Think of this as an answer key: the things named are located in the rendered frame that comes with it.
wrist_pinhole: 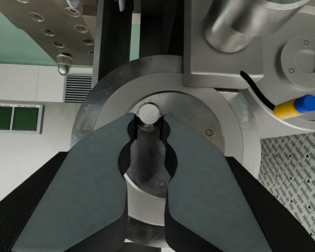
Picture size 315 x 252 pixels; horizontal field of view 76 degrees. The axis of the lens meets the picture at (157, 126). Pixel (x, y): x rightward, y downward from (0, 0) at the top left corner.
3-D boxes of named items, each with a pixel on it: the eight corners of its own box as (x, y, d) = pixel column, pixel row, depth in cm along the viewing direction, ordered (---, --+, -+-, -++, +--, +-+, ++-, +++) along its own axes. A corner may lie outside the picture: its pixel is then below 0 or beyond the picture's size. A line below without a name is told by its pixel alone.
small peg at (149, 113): (150, 132, 11) (130, 115, 11) (149, 136, 13) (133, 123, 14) (167, 112, 11) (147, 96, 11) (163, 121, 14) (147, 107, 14)
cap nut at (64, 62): (69, 54, 48) (67, 72, 47) (75, 61, 52) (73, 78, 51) (53, 53, 48) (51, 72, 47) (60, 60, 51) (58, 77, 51)
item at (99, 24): (111, -102, 19) (97, 86, 17) (130, 38, 42) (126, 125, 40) (106, -103, 19) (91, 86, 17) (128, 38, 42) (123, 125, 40)
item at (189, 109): (173, 227, 13) (90, 145, 13) (170, 217, 15) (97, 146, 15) (248, 142, 14) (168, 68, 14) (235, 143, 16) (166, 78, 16)
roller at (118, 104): (243, 76, 16) (245, 228, 15) (183, 123, 42) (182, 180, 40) (97, 66, 16) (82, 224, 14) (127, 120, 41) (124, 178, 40)
